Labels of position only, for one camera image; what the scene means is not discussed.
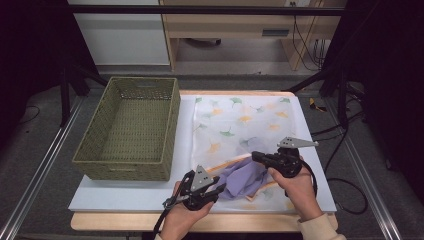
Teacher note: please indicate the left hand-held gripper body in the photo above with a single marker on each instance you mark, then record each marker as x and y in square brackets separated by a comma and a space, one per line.
[201, 178]

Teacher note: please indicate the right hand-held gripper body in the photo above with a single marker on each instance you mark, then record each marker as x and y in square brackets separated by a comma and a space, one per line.
[286, 161]

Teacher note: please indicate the purple garment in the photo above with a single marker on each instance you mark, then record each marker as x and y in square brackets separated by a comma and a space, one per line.
[243, 180]

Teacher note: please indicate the white leaf-print mesh laundry bag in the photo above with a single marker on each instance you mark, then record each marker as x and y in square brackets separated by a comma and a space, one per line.
[233, 123]

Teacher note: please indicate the green woven basket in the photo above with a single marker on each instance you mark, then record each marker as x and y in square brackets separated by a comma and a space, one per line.
[130, 133]

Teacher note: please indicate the person's right hand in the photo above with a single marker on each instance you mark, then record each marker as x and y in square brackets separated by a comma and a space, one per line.
[300, 193]

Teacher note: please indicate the person's left hand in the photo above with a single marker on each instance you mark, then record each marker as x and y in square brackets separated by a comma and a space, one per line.
[181, 223]

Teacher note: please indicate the yellow and black tool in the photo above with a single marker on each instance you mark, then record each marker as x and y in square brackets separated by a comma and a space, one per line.
[315, 106]

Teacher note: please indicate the black metal stand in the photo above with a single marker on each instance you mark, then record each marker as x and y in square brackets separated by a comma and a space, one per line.
[65, 100]
[342, 100]

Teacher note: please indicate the white board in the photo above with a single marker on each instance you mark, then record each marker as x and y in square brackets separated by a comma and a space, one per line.
[116, 196]

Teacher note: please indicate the black chair base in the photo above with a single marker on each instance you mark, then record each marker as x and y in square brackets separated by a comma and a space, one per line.
[203, 42]

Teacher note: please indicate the black curtain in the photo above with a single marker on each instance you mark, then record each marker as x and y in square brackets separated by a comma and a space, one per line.
[390, 83]
[30, 50]

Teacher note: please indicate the light wooden desk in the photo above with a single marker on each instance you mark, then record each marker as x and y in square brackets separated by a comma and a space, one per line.
[233, 23]

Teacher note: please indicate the white cabinet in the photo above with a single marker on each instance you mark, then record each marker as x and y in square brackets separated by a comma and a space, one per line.
[126, 40]

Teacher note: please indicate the black horizontal bar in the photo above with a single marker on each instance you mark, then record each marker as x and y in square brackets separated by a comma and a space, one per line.
[200, 10]

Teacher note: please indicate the metal floor rail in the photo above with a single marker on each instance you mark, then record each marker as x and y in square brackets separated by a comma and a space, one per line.
[40, 170]
[380, 216]

